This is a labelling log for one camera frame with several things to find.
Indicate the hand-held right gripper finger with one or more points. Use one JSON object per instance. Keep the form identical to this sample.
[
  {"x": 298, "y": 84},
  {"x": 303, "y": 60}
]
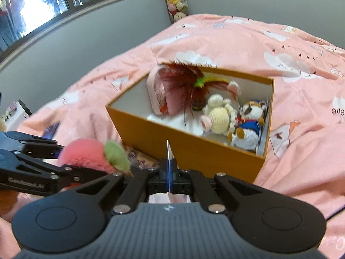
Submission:
[
  {"x": 173, "y": 175},
  {"x": 166, "y": 175}
]

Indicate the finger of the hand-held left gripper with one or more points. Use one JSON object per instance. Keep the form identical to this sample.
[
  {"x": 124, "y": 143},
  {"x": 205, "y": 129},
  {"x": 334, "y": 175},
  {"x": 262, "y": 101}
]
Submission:
[
  {"x": 37, "y": 147},
  {"x": 78, "y": 174}
]

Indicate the pink strawberry plush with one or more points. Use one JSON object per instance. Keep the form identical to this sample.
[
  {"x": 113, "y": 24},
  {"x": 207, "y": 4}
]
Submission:
[{"x": 83, "y": 152}]

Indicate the thin white card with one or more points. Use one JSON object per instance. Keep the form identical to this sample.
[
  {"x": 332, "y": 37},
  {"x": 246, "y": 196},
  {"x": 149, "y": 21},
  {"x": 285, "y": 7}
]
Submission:
[{"x": 168, "y": 151}]

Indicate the orange cardboard box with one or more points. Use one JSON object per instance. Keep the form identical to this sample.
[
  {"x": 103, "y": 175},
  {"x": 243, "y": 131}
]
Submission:
[{"x": 194, "y": 151}]

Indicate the pink pouch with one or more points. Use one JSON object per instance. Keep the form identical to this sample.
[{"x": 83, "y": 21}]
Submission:
[{"x": 173, "y": 102}]

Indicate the red feather cat toy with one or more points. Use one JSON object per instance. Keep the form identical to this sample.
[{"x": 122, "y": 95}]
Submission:
[{"x": 188, "y": 83}]

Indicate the dark blue object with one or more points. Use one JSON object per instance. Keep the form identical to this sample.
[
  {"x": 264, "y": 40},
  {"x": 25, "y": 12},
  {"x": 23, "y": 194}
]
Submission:
[{"x": 51, "y": 132}]

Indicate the dark printed card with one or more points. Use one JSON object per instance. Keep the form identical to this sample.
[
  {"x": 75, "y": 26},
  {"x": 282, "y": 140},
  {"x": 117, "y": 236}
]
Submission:
[{"x": 142, "y": 159}]

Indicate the white cabinet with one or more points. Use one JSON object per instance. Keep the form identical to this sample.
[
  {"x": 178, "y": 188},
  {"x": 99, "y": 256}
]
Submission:
[{"x": 16, "y": 113}]

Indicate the white paper sheet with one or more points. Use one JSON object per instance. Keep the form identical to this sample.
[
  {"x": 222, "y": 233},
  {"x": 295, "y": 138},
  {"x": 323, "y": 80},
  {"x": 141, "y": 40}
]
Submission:
[{"x": 188, "y": 125}]

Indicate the cream crochet doll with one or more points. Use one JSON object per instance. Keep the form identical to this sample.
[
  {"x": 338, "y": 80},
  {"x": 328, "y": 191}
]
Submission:
[{"x": 219, "y": 114}]

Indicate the raccoon plush toy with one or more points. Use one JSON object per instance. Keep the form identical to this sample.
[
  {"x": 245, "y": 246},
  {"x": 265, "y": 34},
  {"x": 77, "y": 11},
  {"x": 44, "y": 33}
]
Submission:
[{"x": 249, "y": 129}]

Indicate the window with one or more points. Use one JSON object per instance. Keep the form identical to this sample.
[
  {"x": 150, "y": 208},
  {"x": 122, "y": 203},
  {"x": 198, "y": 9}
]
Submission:
[{"x": 40, "y": 8}]

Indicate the pink printed blanket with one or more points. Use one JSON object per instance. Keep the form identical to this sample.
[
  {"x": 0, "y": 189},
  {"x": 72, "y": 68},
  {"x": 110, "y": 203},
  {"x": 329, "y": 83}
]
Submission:
[{"x": 296, "y": 99}]

